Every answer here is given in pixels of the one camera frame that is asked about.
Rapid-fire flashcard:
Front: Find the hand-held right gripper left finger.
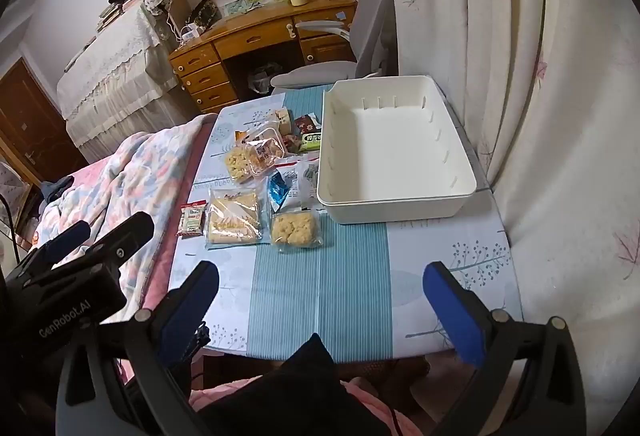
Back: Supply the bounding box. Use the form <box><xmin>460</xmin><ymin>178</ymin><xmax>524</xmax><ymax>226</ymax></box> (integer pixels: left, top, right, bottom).
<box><xmin>55</xmin><ymin>260</ymin><xmax>221</xmax><ymax>436</ymax></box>

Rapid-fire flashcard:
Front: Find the floral fleece blanket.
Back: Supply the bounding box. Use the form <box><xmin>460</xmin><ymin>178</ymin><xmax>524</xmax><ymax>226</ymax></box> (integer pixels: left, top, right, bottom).
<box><xmin>40</xmin><ymin>113</ymin><xmax>218</xmax><ymax>297</ymax></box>

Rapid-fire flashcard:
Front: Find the dark red snack packet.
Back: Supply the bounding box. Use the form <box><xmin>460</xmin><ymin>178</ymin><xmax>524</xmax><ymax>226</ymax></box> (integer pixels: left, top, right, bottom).
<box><xmin>292</xmin><ymin>113</ymin><xmax>321</xmax><ymax>134</ymax></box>

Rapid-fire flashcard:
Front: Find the trash bin with bag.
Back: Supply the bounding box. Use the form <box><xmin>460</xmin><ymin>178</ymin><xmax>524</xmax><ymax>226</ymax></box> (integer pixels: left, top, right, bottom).
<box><xmin>248</xmin><ymin>62</ymin><xmax>283</xmax><ymax>96</ymax></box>

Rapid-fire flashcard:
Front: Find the black cable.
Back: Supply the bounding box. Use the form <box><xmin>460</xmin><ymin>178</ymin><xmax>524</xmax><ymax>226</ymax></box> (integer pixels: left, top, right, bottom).
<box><xmin>0</xmin><ymin>193</ymin><xmax>26</xmax><ymax>262</ymax></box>

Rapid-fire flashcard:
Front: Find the wooden desk with drawers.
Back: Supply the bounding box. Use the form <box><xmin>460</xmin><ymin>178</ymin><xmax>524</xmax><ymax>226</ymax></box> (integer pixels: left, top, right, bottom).
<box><xmin>167</xmin><ymin>0</ymin><xmax>361</xmax><ymax>114</ymax></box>

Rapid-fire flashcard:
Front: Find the blue white snack packet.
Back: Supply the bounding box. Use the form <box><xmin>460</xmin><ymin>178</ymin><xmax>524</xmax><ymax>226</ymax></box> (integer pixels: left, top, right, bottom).
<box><xmin>267</xmin><ymin>169</ymin><xmax>301</xmax><ymax>212</ymax></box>

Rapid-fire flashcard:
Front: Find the large clear yellow cracker packet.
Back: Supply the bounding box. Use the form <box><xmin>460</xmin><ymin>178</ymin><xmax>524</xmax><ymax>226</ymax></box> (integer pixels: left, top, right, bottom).
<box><xmin>204</xmin><ymin>189</ymin><xmax>263</xmax><ymax>247</ymax></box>

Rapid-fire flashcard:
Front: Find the white plastic storage bin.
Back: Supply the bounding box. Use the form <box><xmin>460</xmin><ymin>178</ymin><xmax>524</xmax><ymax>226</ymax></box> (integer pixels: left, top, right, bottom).
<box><xmin>316</xmin><ymin>75</ymin><xmax>478</xmax><ymax>224</ymax></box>

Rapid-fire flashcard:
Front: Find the brown wooden door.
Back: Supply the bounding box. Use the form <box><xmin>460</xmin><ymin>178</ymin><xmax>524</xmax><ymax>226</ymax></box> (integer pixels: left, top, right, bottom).
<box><xmin>0</xmin><ymin>56</ymin><xmax>88</xmax><ymax>182</ymax></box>

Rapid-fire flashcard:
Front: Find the pink bedsheet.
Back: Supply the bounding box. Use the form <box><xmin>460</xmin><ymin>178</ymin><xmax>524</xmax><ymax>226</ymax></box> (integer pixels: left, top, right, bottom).
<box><xmin>60</xmin><ymin>116</ymin><xmax>221</xmax><ymax>317</ymax></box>

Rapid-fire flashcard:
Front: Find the white lace cloth cover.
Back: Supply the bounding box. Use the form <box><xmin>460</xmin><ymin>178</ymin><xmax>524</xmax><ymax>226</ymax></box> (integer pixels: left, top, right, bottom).
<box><xmin>55</xmin><ymin>6</ymin><xmax>181</xmax><ymax>149</ymax></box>

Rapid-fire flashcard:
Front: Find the dark floral pouch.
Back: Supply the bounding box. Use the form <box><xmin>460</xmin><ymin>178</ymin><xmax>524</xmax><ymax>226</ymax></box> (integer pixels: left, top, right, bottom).
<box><xmin>187</xmin><ymin>0</ymin><xmax>223</xmax><ymax>30</ymax></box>

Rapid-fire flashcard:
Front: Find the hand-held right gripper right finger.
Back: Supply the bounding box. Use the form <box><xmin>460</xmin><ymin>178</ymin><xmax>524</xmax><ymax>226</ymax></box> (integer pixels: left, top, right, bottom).
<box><xmin>422</xmin><ymin>261</ymin><xmax>587</xmax><ymax>436</ymax></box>

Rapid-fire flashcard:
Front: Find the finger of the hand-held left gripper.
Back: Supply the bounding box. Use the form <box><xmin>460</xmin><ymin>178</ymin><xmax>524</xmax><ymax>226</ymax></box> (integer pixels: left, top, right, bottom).
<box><xmin>5</xmin><ymin>219</ymin><xmax>93</xmax><ymax>274</ymax></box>
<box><xmin>50</xmin><ymin>211</ymin><xmax>156</xmax><ymax>274</ymax></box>

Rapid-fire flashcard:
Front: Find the stack of flat books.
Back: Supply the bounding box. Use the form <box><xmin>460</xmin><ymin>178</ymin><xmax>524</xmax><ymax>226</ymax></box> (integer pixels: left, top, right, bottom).
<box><xmin>95</xmin><ymin>0</ymin><xmax>126</xmax><ymax>32</ymax></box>

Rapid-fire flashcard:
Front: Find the white leaf print curtain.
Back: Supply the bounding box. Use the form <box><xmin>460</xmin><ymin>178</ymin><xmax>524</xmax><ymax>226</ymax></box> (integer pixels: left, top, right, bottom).
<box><xmin>335</xmin><ymin>0</ymin><xmax>640</xmax><ymax>417</ymax></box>

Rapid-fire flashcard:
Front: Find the clear orange noodle snack packet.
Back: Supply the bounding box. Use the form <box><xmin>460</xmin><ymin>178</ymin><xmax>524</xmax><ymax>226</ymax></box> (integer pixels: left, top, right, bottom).
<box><xmin>245</xmin><ymin>126</ymin><xmax>283</xmax><ymax>174</ymax></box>

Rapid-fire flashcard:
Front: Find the clear pale noodle cake packet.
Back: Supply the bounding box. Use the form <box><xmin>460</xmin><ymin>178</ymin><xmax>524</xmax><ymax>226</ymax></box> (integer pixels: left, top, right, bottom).
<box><xmin>270</xmin><ymin>209</ymin><xmax>325</xmax><ymax>251</ymax></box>

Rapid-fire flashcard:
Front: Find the black zippered jacket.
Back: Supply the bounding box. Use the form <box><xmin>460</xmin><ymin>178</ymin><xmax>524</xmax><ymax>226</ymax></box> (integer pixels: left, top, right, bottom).
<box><xmin>200</xmin><ymin>333</ymin><xmax>396</xmax><ymax>436</ymax></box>

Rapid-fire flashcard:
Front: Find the dark blue cloth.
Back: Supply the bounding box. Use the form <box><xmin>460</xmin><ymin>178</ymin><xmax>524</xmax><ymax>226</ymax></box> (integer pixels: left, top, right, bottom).
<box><xmin>40</xmin><ymin>176</ymin><xmax>76</xmax><ymax>204</ymax></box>

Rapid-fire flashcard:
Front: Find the beige cracker packet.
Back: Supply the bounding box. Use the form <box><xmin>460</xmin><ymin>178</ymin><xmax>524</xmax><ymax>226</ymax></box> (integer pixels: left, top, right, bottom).
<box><xmin>270</xmin><ymin>109</ymin><xmax>293</xmax><ymax>137</ymax></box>

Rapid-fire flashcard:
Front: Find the grey office chair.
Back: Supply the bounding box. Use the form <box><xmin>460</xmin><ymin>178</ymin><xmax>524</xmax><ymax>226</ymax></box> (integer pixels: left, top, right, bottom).
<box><xmin>270</xmin><ymin>0</ymin><xmax>401</xmax><ymax>92</ymax></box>

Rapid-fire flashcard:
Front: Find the clear puffed rice bar packet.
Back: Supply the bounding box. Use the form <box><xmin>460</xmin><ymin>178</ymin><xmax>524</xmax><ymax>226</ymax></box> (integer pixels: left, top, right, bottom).
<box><xmin>225</xmin><ymin>143</ymin><xmax>256</xmax><ymax>182</ymax></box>

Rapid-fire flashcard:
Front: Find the leaf print tablecloth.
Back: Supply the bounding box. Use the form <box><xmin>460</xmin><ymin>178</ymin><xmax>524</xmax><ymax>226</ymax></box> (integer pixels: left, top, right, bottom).
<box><xmin>167</xmin><ymin>84</ymin><xmax>523</xmax><ymax>362</ymax></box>

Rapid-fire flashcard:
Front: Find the clear packet with red strip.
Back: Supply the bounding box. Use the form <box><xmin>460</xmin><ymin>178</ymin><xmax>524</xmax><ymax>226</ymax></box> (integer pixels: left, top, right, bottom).
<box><xmin>280</xmin><ymin>153</ymin><xmax>321</xmax><ymax>207</ymax></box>

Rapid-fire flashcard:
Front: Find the small red white snack packet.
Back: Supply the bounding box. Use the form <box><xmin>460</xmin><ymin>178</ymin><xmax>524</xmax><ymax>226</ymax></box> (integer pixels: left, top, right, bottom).
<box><xmin>176</xmin><ymin>201</ymin><xmax>208</xmax><ymax>237</ymax></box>

